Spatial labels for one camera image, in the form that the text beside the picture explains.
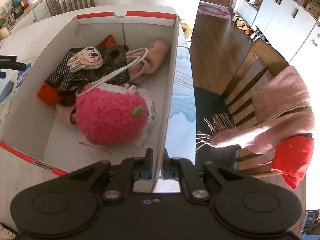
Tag red cloth on chair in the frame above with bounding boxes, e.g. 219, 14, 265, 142
264, 133, 314, 190

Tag low white sideboard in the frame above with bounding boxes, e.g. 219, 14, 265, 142
1, 0, 52, 40

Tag white cabinet with shelves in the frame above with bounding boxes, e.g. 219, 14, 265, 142
238, 0, 316, 61

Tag wooden chair with scarf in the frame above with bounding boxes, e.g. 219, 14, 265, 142
221, 39, 311, 179

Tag yellow plastic bag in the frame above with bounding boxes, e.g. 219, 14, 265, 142
180, 19, 193, 40

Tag pink fringed scarf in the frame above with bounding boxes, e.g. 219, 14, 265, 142
196, 66, 315, 154

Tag blue print table mat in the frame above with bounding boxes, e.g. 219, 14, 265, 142
155, 21, 196, 164

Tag cartoon face plush charm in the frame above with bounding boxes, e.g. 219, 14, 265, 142
66, 46, 103, 73

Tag white red cardboard box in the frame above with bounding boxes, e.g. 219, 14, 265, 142
1, 6, 179, 199

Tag brown hair scrunchie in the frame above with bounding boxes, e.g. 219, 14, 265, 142
87, 44, 129, 82

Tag orange red cloth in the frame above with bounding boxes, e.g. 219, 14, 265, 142
36, 34, 117, 106

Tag red patterned doormat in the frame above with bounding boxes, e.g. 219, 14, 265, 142
198, 1, 232, 21

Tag black chair seat cushion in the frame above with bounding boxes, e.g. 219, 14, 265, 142
194, 87, 239, 169

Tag pink wool hat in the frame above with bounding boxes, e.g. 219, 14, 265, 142
128, 40, 169, 84

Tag white charging cable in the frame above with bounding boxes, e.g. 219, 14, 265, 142
75, 47, 150, 98

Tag cartoon print face mask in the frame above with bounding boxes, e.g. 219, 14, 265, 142
131, 86, 158, 147

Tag pink fuzzy plush pouch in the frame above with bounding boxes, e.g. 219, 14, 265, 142
75, 84, 148, 145

